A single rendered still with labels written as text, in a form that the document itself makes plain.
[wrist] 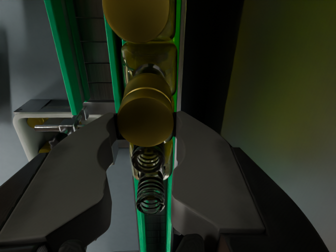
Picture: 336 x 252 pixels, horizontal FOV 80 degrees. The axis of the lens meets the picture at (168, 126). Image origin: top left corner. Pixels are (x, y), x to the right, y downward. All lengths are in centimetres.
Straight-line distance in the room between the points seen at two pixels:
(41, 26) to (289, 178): 56
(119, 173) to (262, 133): 57
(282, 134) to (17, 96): 63
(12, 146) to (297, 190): 74
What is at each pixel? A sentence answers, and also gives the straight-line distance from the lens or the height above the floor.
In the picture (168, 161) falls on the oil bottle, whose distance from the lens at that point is 25.
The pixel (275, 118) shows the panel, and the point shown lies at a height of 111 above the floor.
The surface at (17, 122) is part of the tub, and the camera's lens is 60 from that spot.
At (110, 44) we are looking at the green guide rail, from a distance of 32.
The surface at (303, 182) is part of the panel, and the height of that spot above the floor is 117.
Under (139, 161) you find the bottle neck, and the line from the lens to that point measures 19.
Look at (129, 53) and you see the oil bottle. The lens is 20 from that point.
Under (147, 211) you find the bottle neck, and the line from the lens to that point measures 23.
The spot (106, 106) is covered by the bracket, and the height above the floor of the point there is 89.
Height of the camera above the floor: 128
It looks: 60 degrees down
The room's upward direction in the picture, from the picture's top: 174 degrees clockwise
